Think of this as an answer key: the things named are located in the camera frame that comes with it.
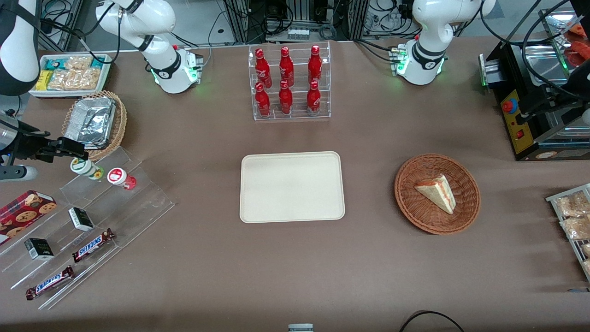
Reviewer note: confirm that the silver foil container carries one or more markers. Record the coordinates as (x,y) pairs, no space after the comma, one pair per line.
(90,122)

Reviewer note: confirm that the clear bag of crackers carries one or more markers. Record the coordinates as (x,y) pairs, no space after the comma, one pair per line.
(576,228)
(572,205)

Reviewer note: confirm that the Snickers chocolate bar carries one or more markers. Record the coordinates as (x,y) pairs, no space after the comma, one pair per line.
(92,245)
(50,282)

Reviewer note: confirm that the white power strip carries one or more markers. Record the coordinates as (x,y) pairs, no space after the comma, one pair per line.
(298,34)

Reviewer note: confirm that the red gum bottle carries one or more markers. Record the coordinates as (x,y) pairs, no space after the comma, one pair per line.
(120,178)

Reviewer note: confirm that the beige plastic tray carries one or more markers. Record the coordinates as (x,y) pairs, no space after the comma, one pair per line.
(292,186)

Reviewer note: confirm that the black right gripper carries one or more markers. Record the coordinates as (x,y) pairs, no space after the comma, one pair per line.
(31,146)

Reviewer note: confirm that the grey object at table edge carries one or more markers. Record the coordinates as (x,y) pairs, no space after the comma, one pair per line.
(300,328)

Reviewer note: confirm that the yellow snack pack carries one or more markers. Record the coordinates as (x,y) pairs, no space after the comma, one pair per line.
(44,80)

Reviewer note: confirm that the large rice cracker bag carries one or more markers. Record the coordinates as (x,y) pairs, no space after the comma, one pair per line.
(76,79)

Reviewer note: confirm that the red cookie box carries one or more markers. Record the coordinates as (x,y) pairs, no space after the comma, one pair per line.
(23,214)

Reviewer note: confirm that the red cola bottle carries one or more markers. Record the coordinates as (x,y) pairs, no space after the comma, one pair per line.
(285,99)
(262,101)
(262,69)
(313,99)
(286,67)
(315,64)

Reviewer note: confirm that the triangular wrapped sandwich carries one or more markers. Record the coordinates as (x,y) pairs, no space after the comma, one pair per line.
(438,193)

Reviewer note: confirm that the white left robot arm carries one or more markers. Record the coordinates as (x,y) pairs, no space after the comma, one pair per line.
(426,60)

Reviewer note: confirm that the light oval wicker basket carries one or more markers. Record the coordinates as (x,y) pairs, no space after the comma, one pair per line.
(120,124)

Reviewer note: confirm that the green gum bottle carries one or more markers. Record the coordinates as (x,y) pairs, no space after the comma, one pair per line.
(87,168)

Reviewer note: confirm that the clear acrylic stepped display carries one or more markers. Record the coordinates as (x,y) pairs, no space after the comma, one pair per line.
(138,203)

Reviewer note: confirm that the small black box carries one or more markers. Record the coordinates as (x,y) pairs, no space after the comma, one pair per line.
(39,249)
(81,219)

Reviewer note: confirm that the brown round wicker basket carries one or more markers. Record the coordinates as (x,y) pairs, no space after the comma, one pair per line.
(415,212)

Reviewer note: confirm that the white rectangular snack bin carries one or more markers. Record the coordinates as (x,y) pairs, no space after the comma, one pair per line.
(69,93)

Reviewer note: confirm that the clear acrylic bottle rack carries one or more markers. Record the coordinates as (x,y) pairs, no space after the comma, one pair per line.
(322,110)

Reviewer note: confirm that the black sealing machine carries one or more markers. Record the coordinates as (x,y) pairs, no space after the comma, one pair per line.
(525,92)

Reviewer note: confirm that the teal snack pack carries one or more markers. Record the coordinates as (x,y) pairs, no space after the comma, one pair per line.
(56,63)

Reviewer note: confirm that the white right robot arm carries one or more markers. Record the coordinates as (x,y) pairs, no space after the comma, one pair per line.
(159,69)

